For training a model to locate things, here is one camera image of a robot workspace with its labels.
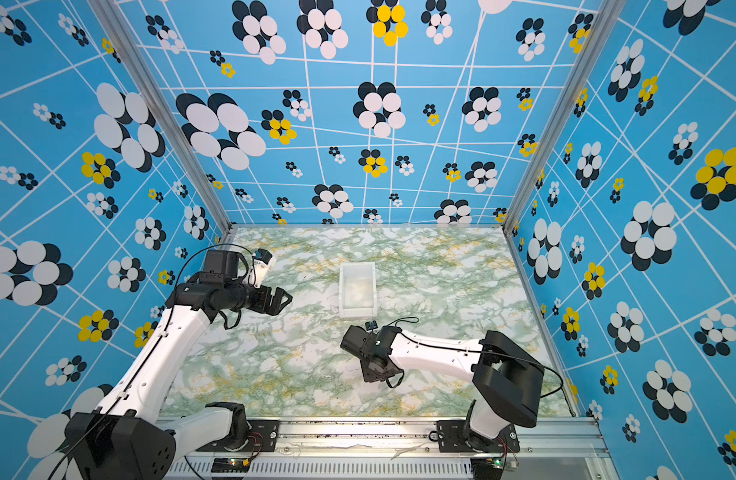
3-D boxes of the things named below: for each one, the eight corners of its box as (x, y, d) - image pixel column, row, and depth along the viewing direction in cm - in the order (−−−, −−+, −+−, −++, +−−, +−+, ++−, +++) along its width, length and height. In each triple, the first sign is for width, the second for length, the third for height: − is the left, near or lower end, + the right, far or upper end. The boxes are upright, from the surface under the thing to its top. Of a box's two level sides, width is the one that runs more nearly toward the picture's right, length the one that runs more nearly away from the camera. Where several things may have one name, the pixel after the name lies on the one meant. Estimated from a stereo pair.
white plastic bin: (337, 320, 96) (335, 309, 91) (341, 274, 108) (340, 262, 102) (376, 320, 96) (376, 309, 91) (376, 274, 108) (376, 262, 102)
